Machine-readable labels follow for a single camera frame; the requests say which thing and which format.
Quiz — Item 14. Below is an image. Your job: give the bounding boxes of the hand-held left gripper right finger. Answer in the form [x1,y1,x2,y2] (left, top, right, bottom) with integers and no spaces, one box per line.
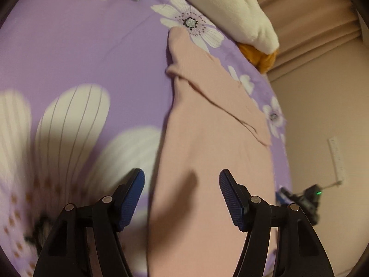
[218,169,335,277]

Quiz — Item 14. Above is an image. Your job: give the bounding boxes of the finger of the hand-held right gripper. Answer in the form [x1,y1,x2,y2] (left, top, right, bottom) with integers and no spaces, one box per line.
[275,187,303,208]

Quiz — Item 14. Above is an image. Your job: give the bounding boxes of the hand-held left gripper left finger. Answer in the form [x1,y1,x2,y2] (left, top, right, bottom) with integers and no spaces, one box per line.
[33,168,145,277]

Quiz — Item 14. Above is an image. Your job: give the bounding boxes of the pink striped small shirt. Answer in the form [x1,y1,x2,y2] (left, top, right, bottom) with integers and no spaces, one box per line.
[146,27,279,277]

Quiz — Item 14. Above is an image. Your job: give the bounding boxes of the white power strip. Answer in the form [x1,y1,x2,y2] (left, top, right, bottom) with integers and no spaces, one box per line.
[327,136,346,186]

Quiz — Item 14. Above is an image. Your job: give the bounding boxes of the purple floral bedsheet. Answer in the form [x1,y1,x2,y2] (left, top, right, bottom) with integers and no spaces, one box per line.
[0,0,293,277]

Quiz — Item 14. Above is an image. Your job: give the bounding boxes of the beige curtain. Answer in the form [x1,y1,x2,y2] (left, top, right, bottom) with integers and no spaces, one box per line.
[254,0,364,81]

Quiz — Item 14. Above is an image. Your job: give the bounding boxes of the white plush goose toy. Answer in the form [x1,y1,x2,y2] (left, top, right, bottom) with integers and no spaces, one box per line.
[163,0,280,74]

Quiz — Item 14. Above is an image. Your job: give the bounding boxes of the white cable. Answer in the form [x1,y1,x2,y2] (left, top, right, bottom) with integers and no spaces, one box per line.
[321,180,343,190]

